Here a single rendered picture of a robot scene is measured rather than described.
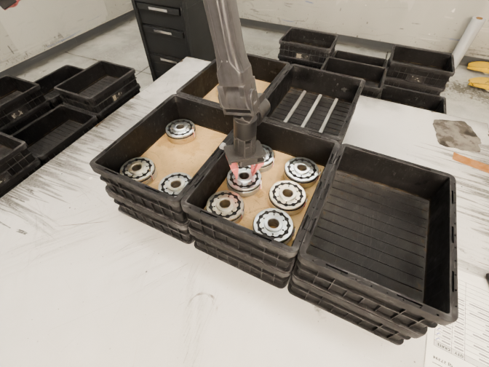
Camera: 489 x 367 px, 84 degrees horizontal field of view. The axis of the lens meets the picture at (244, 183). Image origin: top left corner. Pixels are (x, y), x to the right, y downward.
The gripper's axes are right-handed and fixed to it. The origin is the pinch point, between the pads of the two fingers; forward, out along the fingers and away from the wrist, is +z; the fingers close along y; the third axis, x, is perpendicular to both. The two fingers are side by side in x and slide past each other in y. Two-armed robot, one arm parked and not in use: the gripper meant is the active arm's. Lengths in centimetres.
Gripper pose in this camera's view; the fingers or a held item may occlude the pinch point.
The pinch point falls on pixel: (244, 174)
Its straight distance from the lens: 78.9
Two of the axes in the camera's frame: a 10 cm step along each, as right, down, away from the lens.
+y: -9.6, 2.1, -2.1
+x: 3.0, 7.1, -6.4
